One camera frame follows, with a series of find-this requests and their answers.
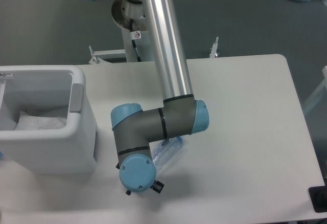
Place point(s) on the clear plastic water bottle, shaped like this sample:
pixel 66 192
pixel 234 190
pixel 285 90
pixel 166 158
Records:
pixel 167 153

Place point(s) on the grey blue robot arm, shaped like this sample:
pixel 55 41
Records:
pixel 134 128

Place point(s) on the white trash can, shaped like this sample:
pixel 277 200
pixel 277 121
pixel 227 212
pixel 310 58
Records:
pixel 48 91

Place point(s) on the black device at table edge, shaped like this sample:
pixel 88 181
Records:
pixel 318 198

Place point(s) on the white metal base frame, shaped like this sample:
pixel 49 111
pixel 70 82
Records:
pixel 116 56

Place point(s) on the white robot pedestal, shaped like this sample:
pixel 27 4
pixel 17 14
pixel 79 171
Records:
pixel 131 19

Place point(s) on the white frame at right edge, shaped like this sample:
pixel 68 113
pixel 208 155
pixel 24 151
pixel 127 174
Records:
pixel 314 98

